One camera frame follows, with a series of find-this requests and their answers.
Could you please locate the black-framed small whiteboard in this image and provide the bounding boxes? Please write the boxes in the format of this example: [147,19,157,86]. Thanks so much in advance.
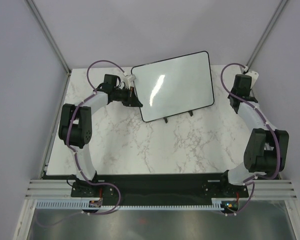
[130,51,215,123]

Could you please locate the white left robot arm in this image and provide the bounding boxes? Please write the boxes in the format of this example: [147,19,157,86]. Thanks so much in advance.
[58,74,143,197]

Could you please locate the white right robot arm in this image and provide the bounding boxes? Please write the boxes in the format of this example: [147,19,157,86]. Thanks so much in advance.
[218,74,289,197]

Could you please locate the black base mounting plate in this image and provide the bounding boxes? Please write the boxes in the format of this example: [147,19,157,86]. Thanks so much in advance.
[71,172,249,205]

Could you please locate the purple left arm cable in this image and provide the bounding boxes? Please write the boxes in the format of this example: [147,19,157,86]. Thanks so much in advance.
[34,59,127,228]

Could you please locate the aluminium left corner post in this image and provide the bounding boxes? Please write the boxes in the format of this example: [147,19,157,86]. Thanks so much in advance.
[24,0,72,77]

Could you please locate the aluminium corner post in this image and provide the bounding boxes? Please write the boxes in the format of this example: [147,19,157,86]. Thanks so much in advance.
[246,0,290,70]
[24,0,72,77]

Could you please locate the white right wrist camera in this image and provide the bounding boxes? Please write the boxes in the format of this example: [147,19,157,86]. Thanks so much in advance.
[242,65,259,87]

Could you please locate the white slotted cable duct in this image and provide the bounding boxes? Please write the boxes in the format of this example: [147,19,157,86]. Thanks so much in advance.
[35,198,232,211]

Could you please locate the aluminium right corner post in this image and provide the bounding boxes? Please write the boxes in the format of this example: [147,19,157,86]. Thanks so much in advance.
[246,0,290,70]

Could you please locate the aluminium frame rail front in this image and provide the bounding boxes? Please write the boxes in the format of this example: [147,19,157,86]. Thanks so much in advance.
[25,179,297,201]

